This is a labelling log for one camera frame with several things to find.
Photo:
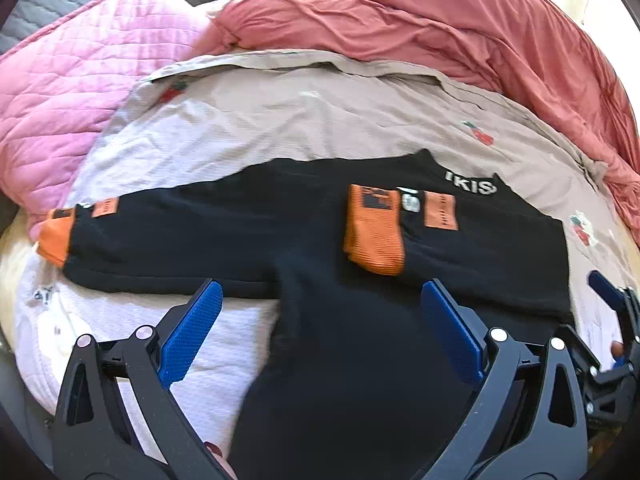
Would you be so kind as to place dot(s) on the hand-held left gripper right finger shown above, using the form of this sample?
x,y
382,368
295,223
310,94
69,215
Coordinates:
x,y
452,330

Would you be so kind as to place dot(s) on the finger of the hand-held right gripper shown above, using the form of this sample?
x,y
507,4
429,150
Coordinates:
x,y
606,287

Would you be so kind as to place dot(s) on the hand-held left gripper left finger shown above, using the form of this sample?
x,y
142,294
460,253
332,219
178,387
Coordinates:
x,y
192,330

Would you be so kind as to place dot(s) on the black shirt with orange cuffs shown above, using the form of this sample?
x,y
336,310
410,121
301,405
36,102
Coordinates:
x,y
320,220

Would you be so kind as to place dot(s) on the person's right hand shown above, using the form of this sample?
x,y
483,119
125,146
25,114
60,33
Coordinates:
x,y
617,349

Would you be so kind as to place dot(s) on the person's left hand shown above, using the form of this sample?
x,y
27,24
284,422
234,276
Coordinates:
x,y
222,465

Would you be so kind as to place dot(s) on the cream cloth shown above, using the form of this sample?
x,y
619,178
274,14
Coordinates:
x,y
15,270

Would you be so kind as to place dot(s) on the beige strawberry print blanket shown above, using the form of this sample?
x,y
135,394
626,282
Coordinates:
x,y
280,120

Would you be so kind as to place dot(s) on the pink quilted pillow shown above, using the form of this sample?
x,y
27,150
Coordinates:
x,y
75,85

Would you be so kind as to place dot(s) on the salmon red duvet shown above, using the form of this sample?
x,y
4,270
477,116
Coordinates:
x,y
450,25

